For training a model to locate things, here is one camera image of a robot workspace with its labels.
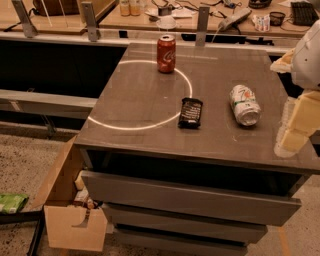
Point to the cardboard box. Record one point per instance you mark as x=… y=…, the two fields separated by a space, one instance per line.
x=69 y=226

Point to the grey drawer cabinet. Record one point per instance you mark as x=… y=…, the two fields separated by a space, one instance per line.
x=210 y=191

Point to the metal bracket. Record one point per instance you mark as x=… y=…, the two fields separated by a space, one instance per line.
x=91 y=23
x=29 y=29
x=203 y=15

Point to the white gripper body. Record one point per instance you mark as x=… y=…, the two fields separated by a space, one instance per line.
x=308 y=61

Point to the white power strip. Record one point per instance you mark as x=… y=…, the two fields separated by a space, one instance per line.
x=235 y=18

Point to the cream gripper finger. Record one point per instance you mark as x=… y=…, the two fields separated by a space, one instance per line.
x=300 y=120
x=284 y=63

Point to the white round dish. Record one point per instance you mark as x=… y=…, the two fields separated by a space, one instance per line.
x=166 y=22

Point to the white green soda can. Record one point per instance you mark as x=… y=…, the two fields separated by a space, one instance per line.
x=244 y=105

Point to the green snack bag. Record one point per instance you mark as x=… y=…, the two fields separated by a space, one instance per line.
x=11 y=203

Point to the white snack packet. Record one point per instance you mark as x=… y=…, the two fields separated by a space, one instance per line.
x=261 y=23

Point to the left metal bracket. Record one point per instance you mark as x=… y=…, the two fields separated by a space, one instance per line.
x=29 y=29

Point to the right metal bracket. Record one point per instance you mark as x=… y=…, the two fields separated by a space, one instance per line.
x=203 y=15

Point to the amber bottle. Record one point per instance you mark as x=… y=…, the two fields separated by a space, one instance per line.
x=134 y=7
x=124 y=7

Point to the middle metal bracket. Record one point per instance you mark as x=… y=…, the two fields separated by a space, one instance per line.
x=91 y=23

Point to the red cola can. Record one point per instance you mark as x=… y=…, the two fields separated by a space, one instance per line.
x=166 y=53

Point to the black keyboard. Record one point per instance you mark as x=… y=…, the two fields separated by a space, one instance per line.
x=303 y=14

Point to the black rxbar chocolate bar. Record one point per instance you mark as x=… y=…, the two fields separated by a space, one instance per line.
x=190 y=114

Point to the black mesh cup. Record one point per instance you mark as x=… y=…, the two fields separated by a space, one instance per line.
x=276 y=18

